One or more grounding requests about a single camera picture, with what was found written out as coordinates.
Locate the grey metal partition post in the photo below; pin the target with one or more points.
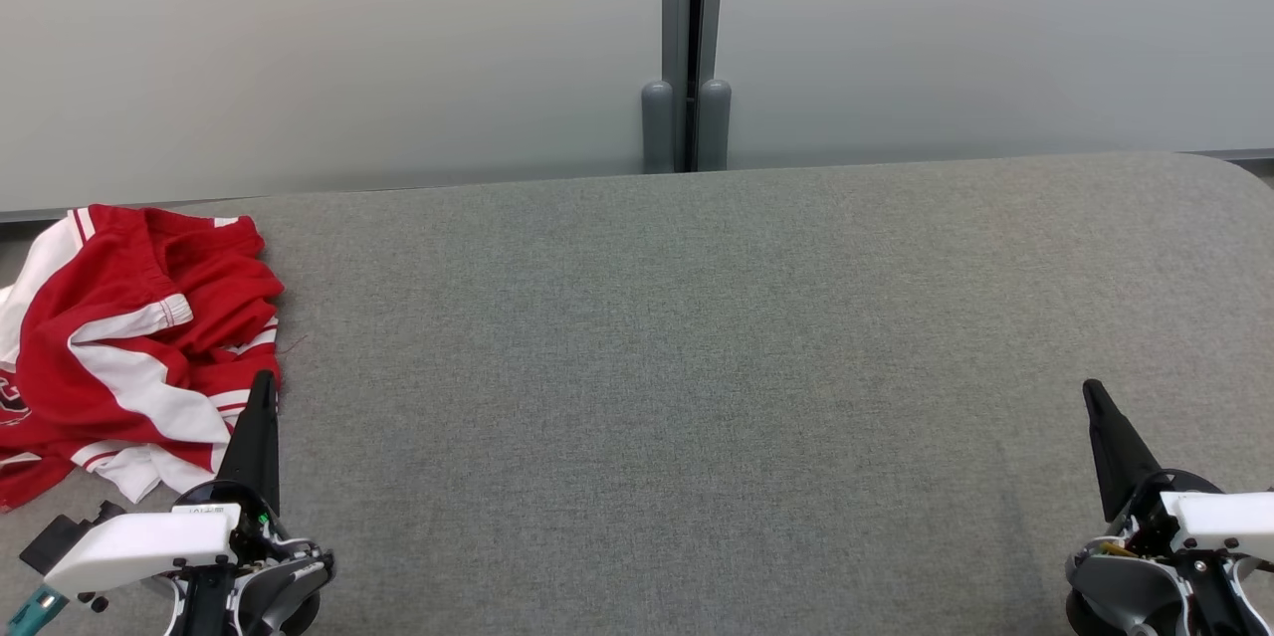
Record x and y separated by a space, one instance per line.
677 9

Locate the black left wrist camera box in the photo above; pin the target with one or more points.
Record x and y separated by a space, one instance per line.
60 536

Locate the red white Bulls jersey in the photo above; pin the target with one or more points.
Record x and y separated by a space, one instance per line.
109 387

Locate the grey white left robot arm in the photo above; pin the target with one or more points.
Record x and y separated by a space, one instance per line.
284 588

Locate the teal left camera connector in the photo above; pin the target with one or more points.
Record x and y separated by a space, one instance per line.
35 608

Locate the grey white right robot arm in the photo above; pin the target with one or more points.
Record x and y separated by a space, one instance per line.
1125 588

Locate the grey cylindrical post bumper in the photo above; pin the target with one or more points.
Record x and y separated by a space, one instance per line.
714 123
657 128

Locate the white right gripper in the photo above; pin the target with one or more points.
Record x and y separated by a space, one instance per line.
1219 522

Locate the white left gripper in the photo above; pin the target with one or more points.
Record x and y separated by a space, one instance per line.
139 541

